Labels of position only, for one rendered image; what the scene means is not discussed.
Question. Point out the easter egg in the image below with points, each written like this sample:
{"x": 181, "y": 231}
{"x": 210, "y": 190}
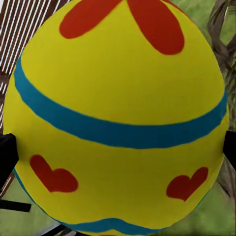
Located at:
{"x": 120, "y": 112}

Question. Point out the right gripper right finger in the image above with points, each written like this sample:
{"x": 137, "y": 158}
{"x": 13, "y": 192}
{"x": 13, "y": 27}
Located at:
{"x": 230, "y": 147}

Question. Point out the tree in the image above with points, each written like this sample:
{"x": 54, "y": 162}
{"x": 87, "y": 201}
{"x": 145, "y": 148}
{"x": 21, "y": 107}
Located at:
{"x": 20, "y": 206}

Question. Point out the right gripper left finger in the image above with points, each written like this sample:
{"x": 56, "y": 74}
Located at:
{"x": 8, "y": 157}

